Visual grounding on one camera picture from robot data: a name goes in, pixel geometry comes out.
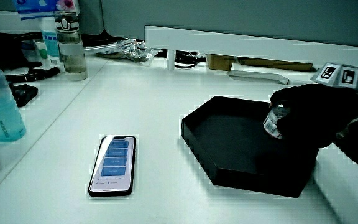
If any person's right hand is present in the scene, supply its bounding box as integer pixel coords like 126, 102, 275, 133
269, 63, 358, 149

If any clear paper clip container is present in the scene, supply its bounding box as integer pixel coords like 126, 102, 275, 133
262, 103, 291, 140

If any black hexagonal plate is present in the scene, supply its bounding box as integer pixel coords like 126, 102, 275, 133
180, 95, 320, 198

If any flat brown board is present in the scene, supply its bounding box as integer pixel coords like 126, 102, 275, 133
237, 57, 314, 72

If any flat white box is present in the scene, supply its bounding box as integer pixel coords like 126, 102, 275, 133
227, 68, 290, 85

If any white desk shelf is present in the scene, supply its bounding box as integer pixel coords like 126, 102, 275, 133
144, 25, 358, 71

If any small brown cardboard box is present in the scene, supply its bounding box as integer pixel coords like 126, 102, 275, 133
206, 54, 236, 72

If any crumpled clear plastic wrap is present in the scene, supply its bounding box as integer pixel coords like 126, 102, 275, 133
85, 38, 162, 63

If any black smartphone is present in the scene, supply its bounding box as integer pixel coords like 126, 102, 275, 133
88, 134, 137, 198

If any clear water bottle black lid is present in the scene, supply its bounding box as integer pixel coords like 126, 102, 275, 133
53, 11, 89, 82

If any white bottle blue label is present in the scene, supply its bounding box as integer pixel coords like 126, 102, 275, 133
39, 16, 61, 66

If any small green white tube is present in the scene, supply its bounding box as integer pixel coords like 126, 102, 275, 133
33, 38, 48, 60

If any black pouch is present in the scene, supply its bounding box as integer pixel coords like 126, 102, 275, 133
8, 83, 39, 108

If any blue floral tissue pack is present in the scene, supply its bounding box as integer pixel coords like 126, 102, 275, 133
12, 0, 81, 21

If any blue translucent bottle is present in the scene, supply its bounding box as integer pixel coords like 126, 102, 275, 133
0, 68, 27, 143

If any black bag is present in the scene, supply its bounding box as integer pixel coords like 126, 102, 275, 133
0, 30, 44, 72

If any black cable bundle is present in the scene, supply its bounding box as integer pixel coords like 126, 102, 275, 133
174, 50, 206, 70

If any black strap handle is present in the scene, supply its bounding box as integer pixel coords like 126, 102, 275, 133
4, 66, 61, 84

